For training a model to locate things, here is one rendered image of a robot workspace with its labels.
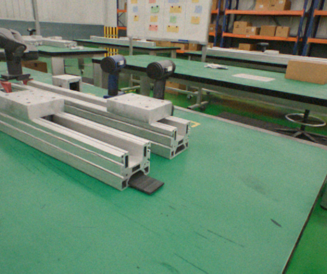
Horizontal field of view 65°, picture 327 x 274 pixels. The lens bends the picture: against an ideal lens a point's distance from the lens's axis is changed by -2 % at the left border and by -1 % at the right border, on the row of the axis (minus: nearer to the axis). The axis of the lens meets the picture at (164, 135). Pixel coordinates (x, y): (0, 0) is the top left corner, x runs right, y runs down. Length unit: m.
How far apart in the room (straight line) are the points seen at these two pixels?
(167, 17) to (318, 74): 2.33
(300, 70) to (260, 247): 2.03
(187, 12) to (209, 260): 3.54
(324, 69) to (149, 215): 2.04
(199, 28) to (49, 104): 3.07
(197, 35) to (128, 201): 3.30
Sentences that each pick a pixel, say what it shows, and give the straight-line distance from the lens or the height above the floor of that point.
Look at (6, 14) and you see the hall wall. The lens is 13.07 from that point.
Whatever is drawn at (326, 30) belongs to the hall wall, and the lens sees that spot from 10.92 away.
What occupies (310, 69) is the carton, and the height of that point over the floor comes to 0.88.
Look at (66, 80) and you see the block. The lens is 1.26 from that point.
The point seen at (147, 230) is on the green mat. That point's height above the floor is 0.78.
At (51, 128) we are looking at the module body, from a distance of 0.70.
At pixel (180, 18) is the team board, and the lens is 3.87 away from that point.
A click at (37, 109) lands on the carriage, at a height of 0.89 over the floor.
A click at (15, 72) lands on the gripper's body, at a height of 0.90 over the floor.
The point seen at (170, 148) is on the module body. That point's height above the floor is 0.81.
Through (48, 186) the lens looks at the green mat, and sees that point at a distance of 0.61.
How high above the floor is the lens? 1.10
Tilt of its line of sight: 22 degrees down
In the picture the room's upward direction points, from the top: 3 degrees clockwise
